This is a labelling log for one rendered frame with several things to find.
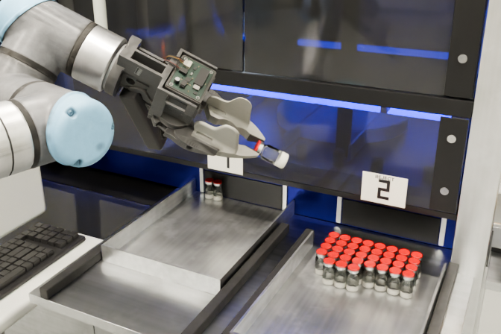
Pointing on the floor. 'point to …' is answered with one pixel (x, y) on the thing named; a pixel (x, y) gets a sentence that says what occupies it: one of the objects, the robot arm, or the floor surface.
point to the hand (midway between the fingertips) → (250, 146)
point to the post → (481, 159)
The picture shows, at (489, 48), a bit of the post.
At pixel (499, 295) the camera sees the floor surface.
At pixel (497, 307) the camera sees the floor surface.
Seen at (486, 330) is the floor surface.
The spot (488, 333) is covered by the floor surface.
